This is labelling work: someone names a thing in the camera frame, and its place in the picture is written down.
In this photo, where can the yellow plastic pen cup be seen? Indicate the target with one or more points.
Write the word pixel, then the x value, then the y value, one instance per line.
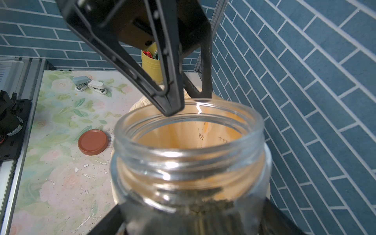
pixel 151 63

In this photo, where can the clear glass jar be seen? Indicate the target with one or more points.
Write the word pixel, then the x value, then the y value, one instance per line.
pixel 211 143

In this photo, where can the dark moldy tea leaves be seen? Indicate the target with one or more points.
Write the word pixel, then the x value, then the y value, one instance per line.
pixel 195 202

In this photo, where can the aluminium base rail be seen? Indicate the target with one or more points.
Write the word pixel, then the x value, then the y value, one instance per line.
pixel 21 80

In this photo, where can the light blue stapler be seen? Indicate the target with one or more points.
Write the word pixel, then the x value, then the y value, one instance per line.
pixel 81 83

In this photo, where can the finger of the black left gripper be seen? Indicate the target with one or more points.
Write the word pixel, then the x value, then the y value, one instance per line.
pixel 195 32
pixel 106 25

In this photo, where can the white stapler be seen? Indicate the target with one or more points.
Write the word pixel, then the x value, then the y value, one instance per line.
pixel 97 86

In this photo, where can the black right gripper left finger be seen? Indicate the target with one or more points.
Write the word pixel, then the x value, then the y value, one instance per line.
pixel 111 224

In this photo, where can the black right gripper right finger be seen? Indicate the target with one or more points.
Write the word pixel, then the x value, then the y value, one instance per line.
pixel 275 222

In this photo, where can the banana print bin bag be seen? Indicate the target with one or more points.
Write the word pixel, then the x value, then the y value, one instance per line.
pixel 145 102

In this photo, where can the red-brown jar lid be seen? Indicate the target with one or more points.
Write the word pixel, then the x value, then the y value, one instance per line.
pixel 93 142

